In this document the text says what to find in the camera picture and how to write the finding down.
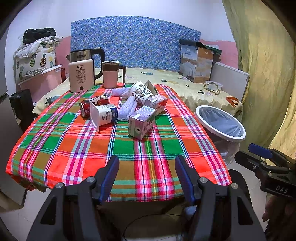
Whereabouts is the yellow bed sheet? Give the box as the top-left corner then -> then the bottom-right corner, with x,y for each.
32,68 -> 243,118

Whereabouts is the purple milk carton front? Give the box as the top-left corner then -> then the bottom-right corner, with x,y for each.
128,105 -> 157,140

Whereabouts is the red cartoon can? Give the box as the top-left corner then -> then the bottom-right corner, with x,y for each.
79,94 -> 110,118

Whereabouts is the white yogurt cup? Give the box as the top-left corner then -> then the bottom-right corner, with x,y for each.
90,103 -> 118,132

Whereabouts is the white panel board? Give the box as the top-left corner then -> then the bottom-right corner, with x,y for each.
210,62 -> 249,101

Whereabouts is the clear container with strap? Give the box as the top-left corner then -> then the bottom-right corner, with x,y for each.
203,81 -> 223,95

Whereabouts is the bedding product box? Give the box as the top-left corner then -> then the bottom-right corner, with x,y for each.
179,39 -> 222,83

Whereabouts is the black suitcase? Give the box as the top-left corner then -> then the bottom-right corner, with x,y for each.
10,89 -> 35,132

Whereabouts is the purple milk carton back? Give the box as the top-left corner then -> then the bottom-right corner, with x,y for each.
144,94 -> 168,115

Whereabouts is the black bag on bundle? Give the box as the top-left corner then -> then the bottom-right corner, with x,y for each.
23,28 -> 56,44

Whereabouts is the pink storage box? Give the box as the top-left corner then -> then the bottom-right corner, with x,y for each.
18,65 -> 64,103

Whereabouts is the right hand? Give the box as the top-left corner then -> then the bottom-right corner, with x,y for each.
262,195 -> 295,233

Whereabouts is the yellow green curtain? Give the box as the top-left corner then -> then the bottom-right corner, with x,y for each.
223,1 -> 295,157

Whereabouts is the patterned paper cup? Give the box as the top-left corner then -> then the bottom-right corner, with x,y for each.
128,80 -> 158,105

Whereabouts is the pink brown mug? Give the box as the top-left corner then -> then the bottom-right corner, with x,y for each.
102,61 -> 126,89

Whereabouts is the plaid tablecloth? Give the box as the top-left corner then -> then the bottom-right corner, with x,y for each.
6,84 -> 231,201

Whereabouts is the electric kettle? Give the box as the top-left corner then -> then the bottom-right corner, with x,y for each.
67,48 -> 105,93

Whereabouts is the purple milk carton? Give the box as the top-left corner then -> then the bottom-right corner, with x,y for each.
128,105 -> 157,140
144,94 -> 168,115

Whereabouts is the white trash bin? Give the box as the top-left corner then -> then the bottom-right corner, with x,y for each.
195,105 -> 246,165

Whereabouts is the blue floral headboard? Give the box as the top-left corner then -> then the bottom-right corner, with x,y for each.
70,16 -> 201,72

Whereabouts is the orange strap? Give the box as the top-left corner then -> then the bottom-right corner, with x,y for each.
226,96 -> 240,108

